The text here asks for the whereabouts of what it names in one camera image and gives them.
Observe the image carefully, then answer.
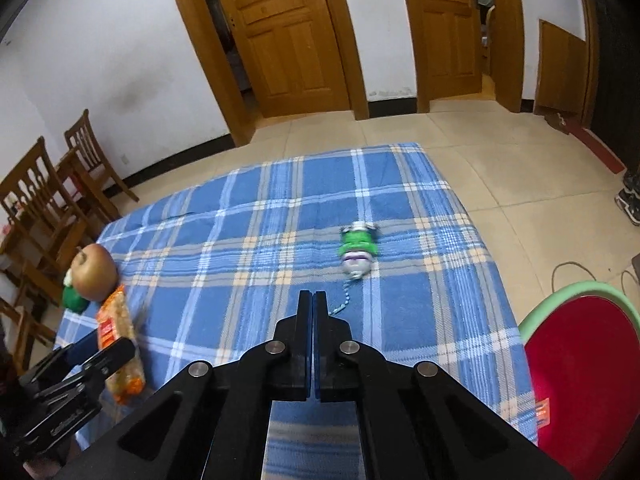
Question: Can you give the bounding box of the red doormat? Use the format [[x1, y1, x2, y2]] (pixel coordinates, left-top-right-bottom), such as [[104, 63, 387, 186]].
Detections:
[[570, 127, 627, 174]]

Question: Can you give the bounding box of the brown slipper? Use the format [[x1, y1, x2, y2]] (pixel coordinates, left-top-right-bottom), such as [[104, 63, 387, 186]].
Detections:
[[544, 112, 572, 134]]

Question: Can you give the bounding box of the blue plaid blanket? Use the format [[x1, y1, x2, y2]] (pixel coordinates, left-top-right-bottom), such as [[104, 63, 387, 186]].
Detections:
[[52, 142, 539, 480]]

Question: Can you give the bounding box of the dark entrance door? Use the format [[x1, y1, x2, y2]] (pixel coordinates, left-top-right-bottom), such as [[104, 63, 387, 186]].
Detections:
[[575, 0, 640, 173]]

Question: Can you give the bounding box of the open wooden door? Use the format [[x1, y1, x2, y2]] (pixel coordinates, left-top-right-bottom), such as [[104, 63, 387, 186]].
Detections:
[[396, 0, 524, 115]]

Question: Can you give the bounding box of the grey floor cable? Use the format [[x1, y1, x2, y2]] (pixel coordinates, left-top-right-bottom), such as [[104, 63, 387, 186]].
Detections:
[[550, 260, 640, 297]]

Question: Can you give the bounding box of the orange snack packet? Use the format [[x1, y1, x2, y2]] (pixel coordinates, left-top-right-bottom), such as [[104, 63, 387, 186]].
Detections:
[[96, 285, 147, 406]]

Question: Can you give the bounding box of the small green object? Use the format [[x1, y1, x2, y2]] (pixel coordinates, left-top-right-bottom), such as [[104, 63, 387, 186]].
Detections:
[[61, 270, 89, 314]]

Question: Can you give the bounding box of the brown apple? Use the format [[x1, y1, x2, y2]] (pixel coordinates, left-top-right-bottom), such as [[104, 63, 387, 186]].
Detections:
[[70, 243, 120, 300]]

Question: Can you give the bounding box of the green toy with cord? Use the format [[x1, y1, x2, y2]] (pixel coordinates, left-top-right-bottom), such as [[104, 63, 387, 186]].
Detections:
[[327, 220, 382, 319]]

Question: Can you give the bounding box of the red basin with green rim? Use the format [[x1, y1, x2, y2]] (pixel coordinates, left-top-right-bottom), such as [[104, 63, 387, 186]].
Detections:
[[517, 281, 640, 480]]

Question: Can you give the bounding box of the low wooden wall cabinet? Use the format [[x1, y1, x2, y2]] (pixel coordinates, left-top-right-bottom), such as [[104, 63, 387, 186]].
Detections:
[[532, 19, 589, 117]]

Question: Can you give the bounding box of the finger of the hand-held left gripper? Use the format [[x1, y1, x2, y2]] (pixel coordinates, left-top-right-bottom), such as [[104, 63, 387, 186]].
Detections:
[[19, 331, 101, 397], [10, 337, 137, 463]]

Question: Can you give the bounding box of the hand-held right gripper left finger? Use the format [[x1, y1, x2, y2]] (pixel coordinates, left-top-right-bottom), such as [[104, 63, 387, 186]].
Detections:
[[55, 290, 314, 480]]

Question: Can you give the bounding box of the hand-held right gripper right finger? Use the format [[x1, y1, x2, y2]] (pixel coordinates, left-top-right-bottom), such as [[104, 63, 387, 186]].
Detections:
[[313, 290, 573, 480]]

